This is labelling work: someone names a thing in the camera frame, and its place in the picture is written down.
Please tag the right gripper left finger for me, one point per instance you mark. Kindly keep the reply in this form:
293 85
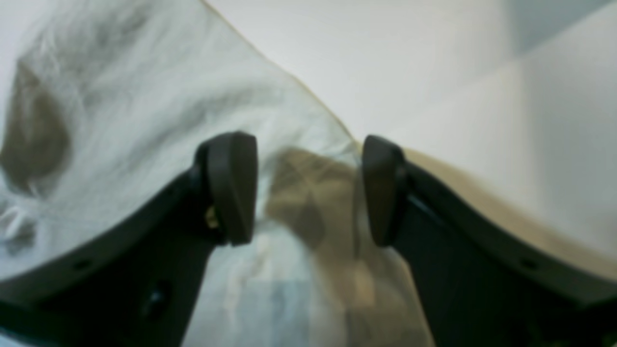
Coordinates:
136 285

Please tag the beige t-shirt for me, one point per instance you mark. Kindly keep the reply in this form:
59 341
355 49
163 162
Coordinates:
103 102

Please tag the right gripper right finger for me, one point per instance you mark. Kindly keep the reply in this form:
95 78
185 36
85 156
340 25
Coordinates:
478 285

